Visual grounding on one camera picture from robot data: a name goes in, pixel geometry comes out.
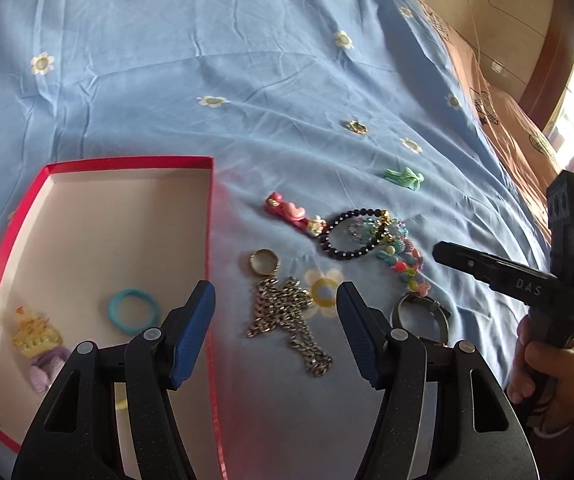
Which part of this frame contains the yellow hair claw clip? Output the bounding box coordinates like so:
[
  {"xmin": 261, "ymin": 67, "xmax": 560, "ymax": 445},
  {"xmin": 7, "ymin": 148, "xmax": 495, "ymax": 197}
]
[{"xmin": 12, "ymin": 305, "xmax": 62, "ymax": 359}]

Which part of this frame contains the brown wooden frame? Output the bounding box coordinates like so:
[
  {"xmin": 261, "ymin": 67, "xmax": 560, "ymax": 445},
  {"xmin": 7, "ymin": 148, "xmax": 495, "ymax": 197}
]
[{"xmin": 517, "ymin": 10, "xmax": 574, "ymax": 126}]

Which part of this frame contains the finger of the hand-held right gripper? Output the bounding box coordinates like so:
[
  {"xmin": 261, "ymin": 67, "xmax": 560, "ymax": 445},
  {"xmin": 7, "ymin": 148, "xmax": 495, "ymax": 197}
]
[{"xmin": 433, "ymin": 241, "xmax": 499, "ymax": 287}]

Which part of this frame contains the pink hair clip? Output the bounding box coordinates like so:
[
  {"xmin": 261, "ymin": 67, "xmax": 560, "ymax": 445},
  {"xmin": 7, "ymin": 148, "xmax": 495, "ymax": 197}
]
[{"xmin": 266, "ymin": 191, "xmax": 328, "ymax": 237}]

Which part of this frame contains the mesh band wristwatch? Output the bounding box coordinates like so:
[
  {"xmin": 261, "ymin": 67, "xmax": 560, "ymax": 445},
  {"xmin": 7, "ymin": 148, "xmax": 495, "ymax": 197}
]
[{"xmin": 391, "ymin": 291, "xmax": 452, "ymax": 346}]

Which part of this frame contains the black beaded bracelet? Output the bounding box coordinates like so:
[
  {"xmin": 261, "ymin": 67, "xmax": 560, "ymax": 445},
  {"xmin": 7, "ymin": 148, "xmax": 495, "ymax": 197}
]
[{"xmin": 318, "ymin": 208, "xmax": 393, "ymax": 261}]

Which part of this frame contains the silver chain necklace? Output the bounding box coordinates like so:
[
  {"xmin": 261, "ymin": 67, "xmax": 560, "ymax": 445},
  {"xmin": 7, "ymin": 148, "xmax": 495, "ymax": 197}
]
[{"xmin": 246, "ymin": 276, "xmax": 333, "ymax": 378}]

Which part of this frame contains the brown printed blanket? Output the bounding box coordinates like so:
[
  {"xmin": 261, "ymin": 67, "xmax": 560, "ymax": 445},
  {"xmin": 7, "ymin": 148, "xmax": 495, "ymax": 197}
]
[{"xmin": 417, "ymin": 0, "xmax": 568, "ymax": 196}]

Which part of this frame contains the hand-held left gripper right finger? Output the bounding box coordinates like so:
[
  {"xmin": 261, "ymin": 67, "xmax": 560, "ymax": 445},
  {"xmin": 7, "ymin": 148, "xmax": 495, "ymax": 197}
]
[{"xmin": 336, "ymin": 281, "xmax": 540, "ymax": 480}]

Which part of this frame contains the blue floral bedsheet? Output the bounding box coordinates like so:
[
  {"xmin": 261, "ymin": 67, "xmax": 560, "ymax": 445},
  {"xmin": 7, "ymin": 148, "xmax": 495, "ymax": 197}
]
[{"xmin": 0, "ymin": 0, "xmax": 568, "ymax": 480}]

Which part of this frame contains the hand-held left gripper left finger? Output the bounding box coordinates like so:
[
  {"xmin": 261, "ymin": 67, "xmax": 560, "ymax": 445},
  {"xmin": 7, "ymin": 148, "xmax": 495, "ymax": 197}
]
[{"xmin": 11, "ymin": 280, "xmax": 217, "ymax": 480}]

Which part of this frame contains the teal crystal bracelet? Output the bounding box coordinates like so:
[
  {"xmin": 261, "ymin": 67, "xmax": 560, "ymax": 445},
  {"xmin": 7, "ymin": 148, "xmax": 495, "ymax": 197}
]
[{"xmin": 348, "ymin": 215, "xmax": 410, "ymax": 248}]

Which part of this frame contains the person's right hand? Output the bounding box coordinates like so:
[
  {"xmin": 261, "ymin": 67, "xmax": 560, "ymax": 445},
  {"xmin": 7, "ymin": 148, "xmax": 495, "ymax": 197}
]
[{"xmin": 507, "ymin": 317, "xmax": 574, "ymax": 436}]

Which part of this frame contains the colourful bead bracelet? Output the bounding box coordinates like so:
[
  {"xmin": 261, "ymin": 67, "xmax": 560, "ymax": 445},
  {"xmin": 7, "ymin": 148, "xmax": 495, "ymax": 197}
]
[{"xmin": 374, "ymin": 240, "xmax": 430, "ymax": 295}]

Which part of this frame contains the red shallow box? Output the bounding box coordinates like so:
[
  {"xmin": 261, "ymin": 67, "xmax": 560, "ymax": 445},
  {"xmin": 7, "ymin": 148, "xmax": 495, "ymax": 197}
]
[{"xmin": 0, "ymin": 156, "xmax": 228, "ymax": 480}]

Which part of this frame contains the green bow hair clip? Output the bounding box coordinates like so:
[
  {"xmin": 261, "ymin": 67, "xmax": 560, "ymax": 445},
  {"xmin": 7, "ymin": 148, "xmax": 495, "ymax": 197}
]
[{"xmin": 383, "ymin": 166, "xmax": 425, "ymax": 192}]

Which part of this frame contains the purple bow hair clip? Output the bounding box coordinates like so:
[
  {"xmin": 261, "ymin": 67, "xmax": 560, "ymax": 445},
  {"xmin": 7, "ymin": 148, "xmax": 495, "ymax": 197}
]
[{"xmin": 29, "ymin": 350, "xmax": 72, "ymax": 396}]

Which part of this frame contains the blue hair tie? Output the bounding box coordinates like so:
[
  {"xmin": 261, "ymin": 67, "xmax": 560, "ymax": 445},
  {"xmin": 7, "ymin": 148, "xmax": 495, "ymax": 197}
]
[{"xmin": 107, "ymin": 287, "xmax": 162, "ymax": 335}]

